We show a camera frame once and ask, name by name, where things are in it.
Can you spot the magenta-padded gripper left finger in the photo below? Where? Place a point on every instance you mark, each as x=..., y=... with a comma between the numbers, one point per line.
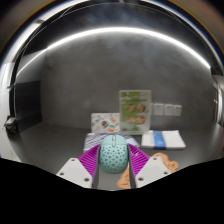
x=74, y=171

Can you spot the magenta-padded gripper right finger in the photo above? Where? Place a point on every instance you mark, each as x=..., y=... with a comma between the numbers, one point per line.
x=153, y=170

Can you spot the teal perforated computer mouse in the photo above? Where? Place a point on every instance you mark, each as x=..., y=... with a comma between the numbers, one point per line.
x=113, y=154

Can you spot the orange corgi-shaped mouse pad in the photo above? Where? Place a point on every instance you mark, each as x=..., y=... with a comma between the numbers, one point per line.
x=169, y=163

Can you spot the striped grey book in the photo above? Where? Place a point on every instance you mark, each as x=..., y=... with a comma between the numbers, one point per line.
x=91, y=140

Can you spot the white book with blue band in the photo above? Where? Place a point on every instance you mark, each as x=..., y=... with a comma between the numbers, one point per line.
x=173, y=139

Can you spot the small white colourful card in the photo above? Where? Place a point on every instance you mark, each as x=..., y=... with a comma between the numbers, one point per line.
x=105, y=122

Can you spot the green upright menu card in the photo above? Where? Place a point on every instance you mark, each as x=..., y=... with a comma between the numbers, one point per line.
x=135, y=111

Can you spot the curved white light strip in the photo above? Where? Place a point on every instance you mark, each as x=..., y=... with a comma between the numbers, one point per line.
x=113, y=31

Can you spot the white wall switch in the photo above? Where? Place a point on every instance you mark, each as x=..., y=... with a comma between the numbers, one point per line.
x=177, y=110
x=168, y=110
x=158, y=109

